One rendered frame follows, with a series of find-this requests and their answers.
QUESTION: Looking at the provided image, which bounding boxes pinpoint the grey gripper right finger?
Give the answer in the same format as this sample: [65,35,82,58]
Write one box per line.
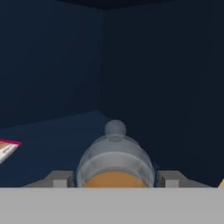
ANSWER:
[155,170,212,188]

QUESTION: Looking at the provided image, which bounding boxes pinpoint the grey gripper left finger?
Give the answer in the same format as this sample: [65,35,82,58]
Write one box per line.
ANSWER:
[24,171,76,188]

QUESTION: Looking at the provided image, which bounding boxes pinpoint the honey bottle with grey cap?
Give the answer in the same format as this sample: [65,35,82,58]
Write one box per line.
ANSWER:
[75,119,156,189]

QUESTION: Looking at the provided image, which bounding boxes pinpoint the dark blue cabinet interior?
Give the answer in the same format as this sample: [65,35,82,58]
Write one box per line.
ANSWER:
[0,0,224,188]

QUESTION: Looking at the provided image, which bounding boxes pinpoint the pink and white box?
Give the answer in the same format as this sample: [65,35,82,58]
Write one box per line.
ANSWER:
[0,139,23,166]

